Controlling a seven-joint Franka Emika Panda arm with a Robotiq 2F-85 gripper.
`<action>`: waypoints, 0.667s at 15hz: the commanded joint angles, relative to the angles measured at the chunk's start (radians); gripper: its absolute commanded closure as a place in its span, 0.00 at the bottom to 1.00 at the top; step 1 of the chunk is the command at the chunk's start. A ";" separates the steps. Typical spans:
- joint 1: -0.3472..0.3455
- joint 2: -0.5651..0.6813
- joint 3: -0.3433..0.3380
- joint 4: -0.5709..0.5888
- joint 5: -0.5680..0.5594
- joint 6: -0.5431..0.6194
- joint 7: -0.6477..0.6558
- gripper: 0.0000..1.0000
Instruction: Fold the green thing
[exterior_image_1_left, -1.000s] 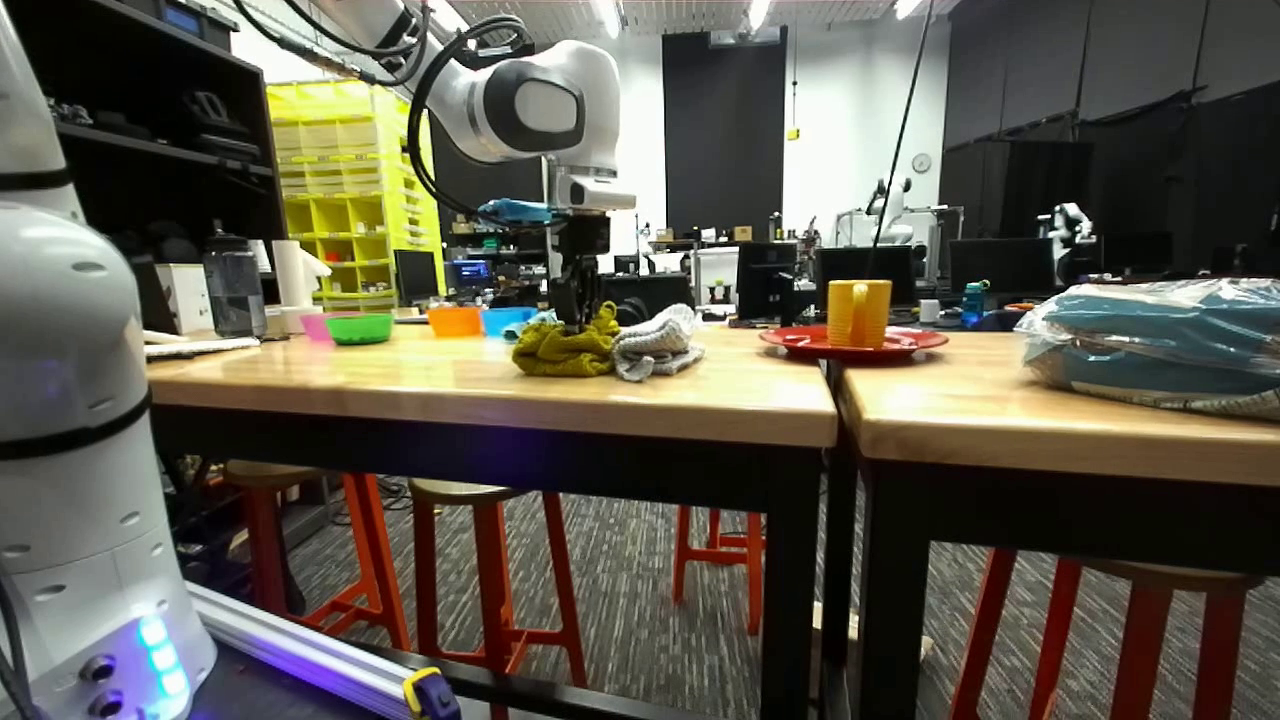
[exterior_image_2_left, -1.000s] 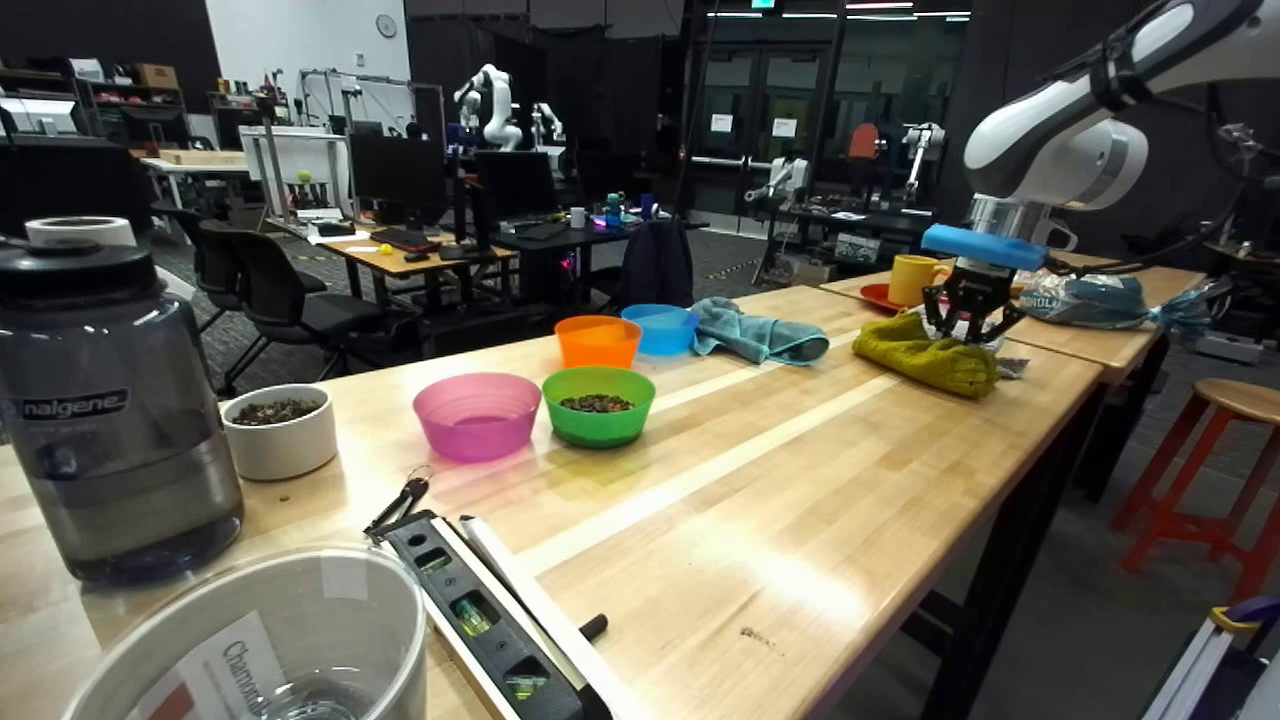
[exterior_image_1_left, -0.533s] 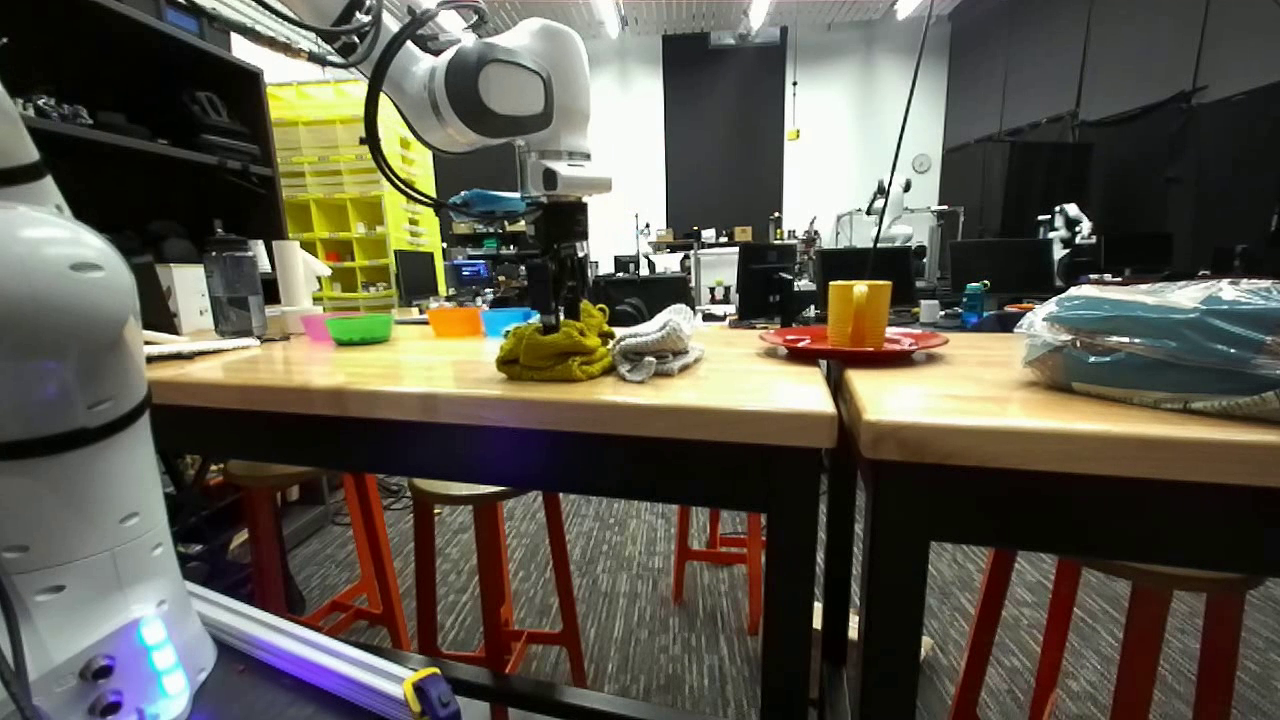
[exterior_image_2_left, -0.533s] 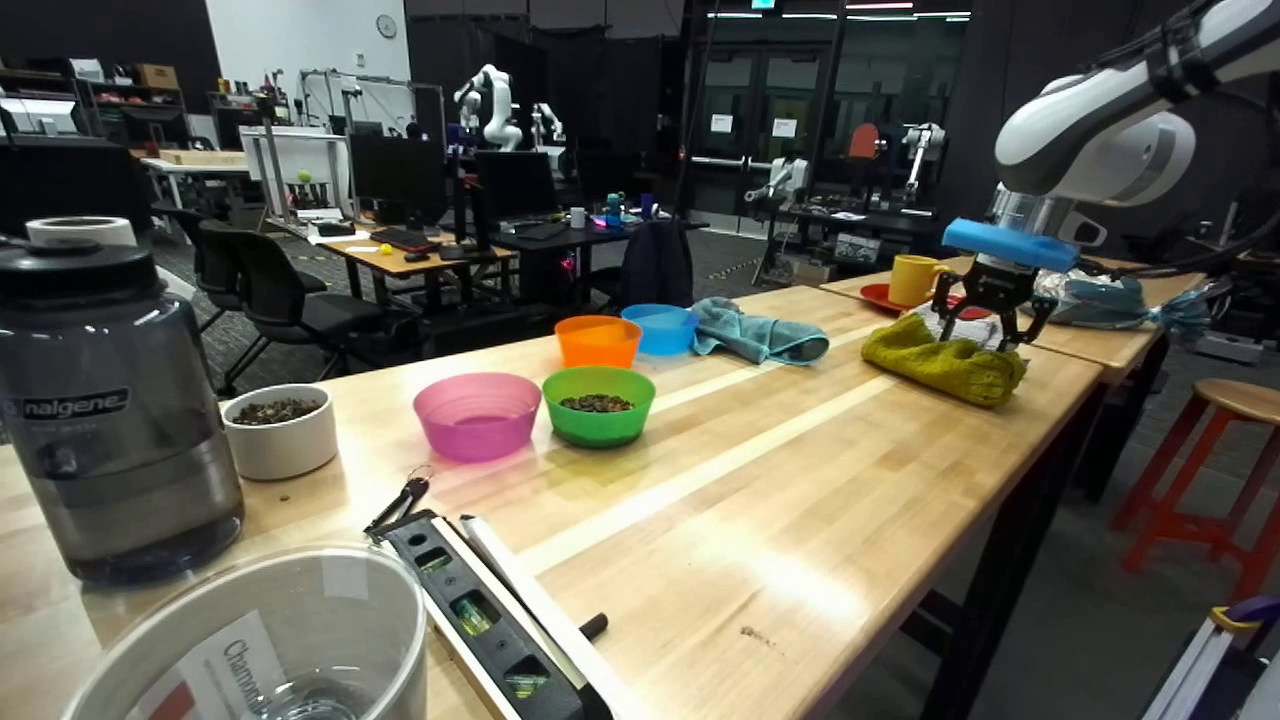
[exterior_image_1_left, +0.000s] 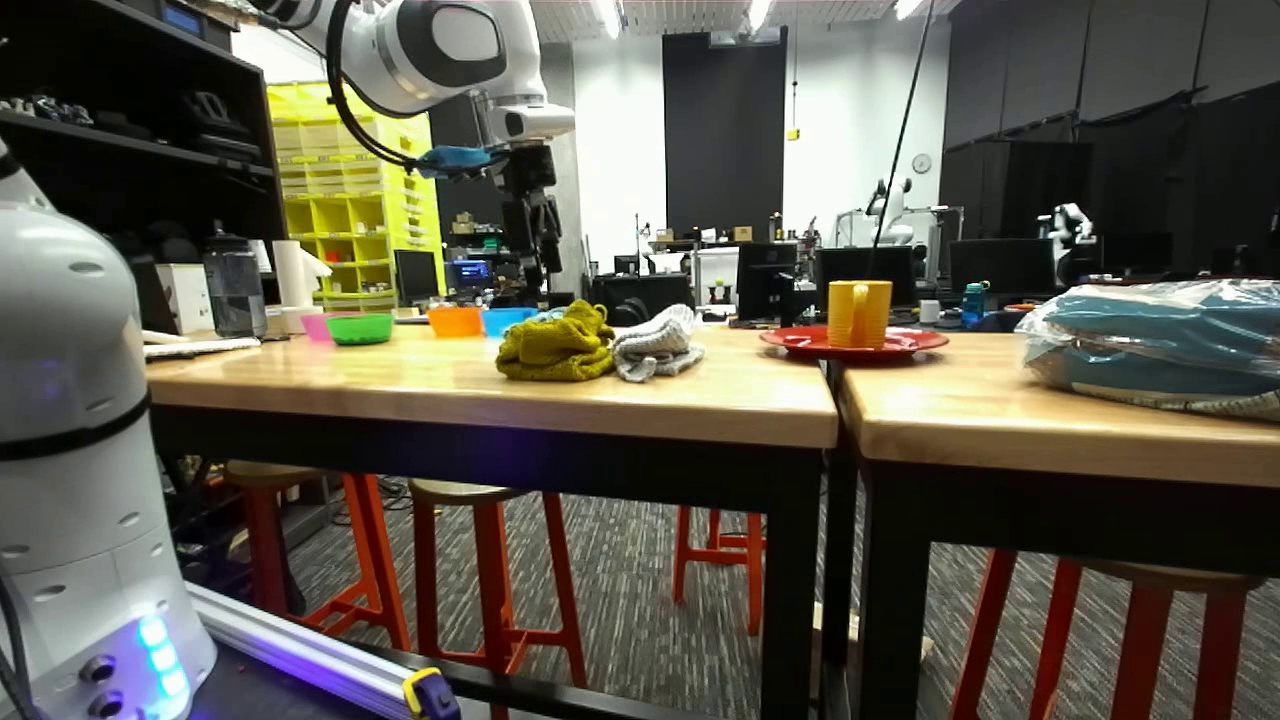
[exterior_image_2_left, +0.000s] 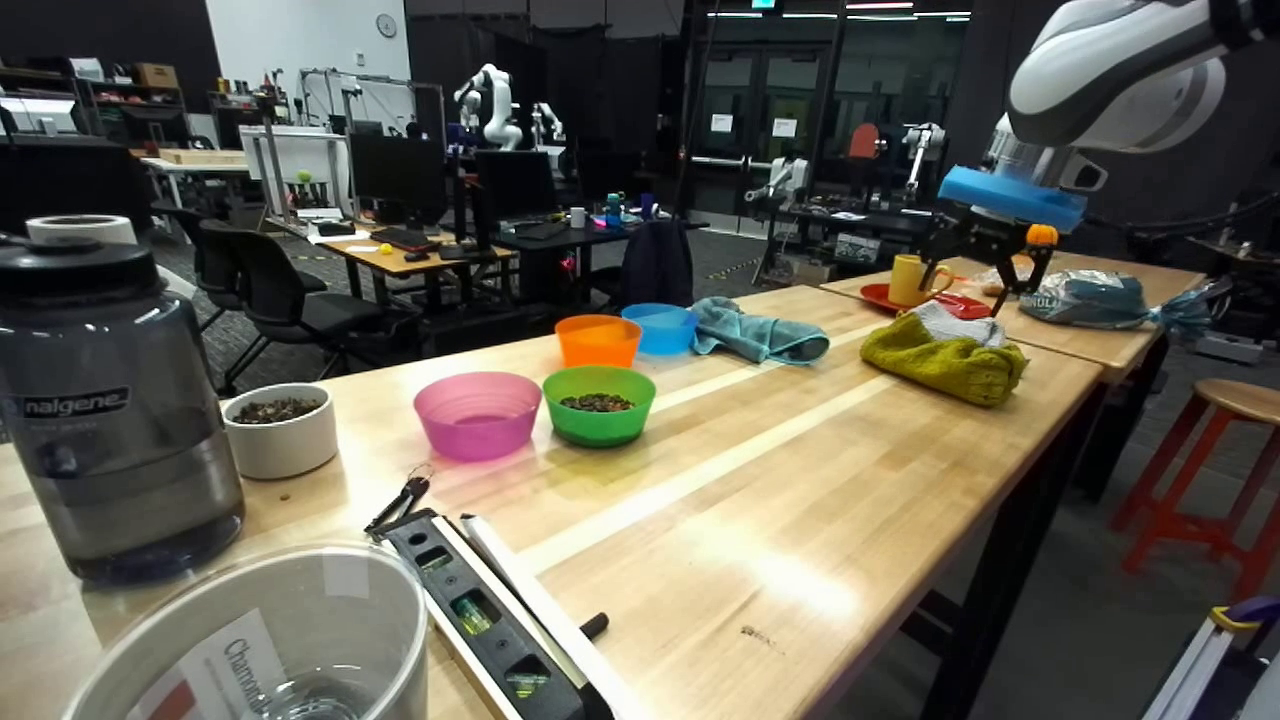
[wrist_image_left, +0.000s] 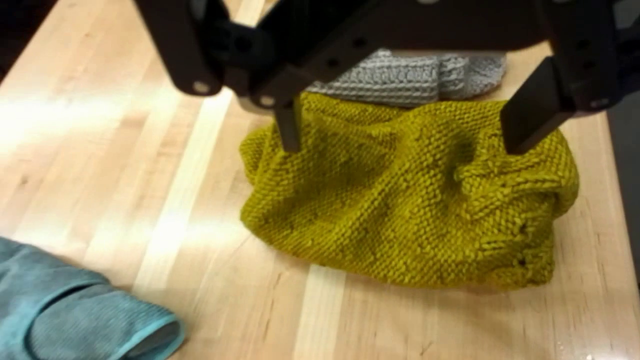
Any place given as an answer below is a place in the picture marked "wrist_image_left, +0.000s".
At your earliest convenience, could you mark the grey knitted cloth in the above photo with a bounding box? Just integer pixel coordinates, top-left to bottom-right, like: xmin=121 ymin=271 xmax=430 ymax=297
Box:
xmin=303 ymin=46 xmax=509 ymax=111

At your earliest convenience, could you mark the teal towel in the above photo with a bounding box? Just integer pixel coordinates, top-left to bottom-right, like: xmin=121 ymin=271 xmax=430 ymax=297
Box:
xmin=0 ymin=234 xmax=189 ymax=360

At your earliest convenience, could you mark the olive green knitted cloth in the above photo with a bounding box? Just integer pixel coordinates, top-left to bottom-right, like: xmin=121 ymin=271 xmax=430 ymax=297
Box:
xmin=236 ymin=91 xmax=582 ymax=293

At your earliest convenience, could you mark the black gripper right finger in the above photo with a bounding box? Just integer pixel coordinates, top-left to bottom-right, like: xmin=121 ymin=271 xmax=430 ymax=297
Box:
xmin=498 ymin=0 xmax=640 ymax=159

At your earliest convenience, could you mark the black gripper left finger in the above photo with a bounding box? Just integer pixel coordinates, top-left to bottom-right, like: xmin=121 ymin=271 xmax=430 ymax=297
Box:
xmin=134 ymin=0 xmax=403 ymax=157

